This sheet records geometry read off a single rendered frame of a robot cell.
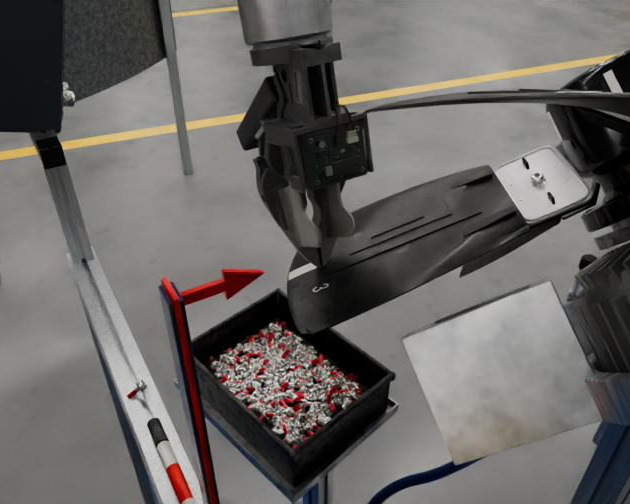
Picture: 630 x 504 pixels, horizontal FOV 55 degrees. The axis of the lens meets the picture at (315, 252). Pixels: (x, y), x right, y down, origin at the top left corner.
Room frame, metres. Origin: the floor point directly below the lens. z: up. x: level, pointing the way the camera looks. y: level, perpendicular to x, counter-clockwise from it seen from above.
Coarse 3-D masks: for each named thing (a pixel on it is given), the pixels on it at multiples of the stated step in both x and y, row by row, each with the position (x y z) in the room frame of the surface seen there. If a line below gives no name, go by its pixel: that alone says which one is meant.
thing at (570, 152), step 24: (600, 72) 0.50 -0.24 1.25; (624, 72) 0.49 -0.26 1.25; (576, 120) 0.49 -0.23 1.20; (576, 144) 0.49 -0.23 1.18; (600, 144) 0.47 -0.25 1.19; (576, 168) 0.49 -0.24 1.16; (600, 168) 0.47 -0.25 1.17; (624, 168) 0.46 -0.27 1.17; (624, 192) 0.45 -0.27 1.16; (600, 216) 0.44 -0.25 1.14; (624, 216) 0.42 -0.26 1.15
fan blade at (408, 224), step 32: (416, 192) 0.54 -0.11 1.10; (448, 192) 0.51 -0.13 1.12; (480, 192) 0.50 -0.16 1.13; (384, 224) 0.50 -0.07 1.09; (416, 224) 0.48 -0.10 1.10; (448, 224) 0.46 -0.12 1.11; (480, 224) 0.45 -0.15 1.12; (512, 224) 0.44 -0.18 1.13; (352, 256) 0.47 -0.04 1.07; (384, 256) 0.45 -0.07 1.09; (416, 256) 0.44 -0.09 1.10; (448, 256) 0.43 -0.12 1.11; (288, 288) 0.45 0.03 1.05; (352, 288) 0.42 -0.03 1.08; (384, 288) 0.40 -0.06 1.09; (320, 320) 0.38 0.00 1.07
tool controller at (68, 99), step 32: (0, 0) 0.77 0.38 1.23; (32, 0) 0.79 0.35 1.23; (0, 32) 0.77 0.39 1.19; (32, 32) 0.78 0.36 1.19; (64, 32) 0.83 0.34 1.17; (0, 64) 0.76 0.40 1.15; (32, 64) 0.78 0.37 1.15; (0, 96) 0.75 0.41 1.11; (32, 96) 0.77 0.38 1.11; (64, 96) 0.83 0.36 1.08; (0, 128) 0.75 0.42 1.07; (32, 128) 0.77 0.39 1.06
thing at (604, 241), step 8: (616, 224) 0.45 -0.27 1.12; (624, 224) 0.44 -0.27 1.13; (608, 232) 0.47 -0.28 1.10; (616, 232) 0.42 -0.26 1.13; (624, 232) 0.42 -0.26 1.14; (600, 240) 0.44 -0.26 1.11; (608, 240) 0.43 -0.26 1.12; (616, 240) 0.42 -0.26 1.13; (624, 240) 0.42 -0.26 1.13; (600, 248) 0.44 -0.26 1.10
